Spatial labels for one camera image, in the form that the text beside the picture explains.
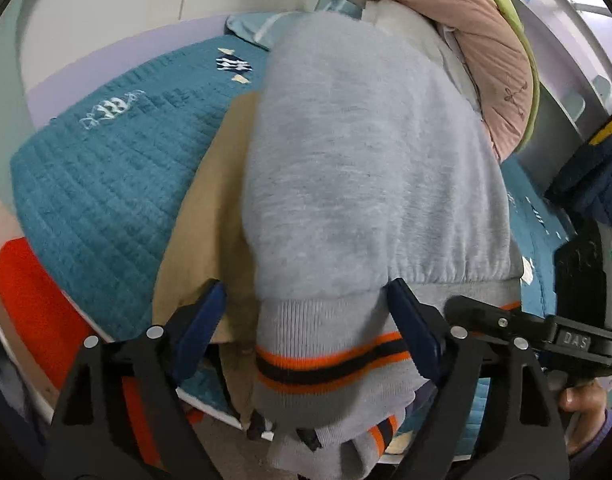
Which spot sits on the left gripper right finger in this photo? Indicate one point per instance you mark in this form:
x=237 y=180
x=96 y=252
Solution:
x=521 y=436

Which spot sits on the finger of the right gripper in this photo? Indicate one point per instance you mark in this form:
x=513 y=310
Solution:
x=504 y=324

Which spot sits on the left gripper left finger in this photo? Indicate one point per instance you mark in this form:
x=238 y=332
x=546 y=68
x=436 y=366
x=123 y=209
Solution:
x=119 y=415

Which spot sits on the grey and navy sweatshirt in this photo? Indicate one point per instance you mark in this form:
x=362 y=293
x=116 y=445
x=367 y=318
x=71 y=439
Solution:
x=366 y=165

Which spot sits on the person's right hand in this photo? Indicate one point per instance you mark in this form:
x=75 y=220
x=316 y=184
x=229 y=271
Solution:
x=588 y=402

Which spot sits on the red fabric item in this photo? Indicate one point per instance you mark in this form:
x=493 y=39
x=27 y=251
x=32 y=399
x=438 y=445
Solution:
x=48 y=327

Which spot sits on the navy and yellow quilted jacket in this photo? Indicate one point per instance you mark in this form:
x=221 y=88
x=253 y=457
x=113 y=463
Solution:
x=583 y=186

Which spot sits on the tan folded garment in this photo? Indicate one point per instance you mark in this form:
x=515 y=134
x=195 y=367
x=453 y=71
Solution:
x=208 y=243

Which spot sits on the teal quilted bedspread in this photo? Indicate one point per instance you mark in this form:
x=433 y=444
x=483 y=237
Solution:
x=98 y=189

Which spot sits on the white pillow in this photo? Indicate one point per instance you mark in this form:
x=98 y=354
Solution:
x=422 y=34

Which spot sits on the pink folded duvet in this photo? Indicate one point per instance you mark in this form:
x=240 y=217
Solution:
x=466 y=45

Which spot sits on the green blanket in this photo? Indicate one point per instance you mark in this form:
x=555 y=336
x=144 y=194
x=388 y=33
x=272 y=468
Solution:
x=508 y=81

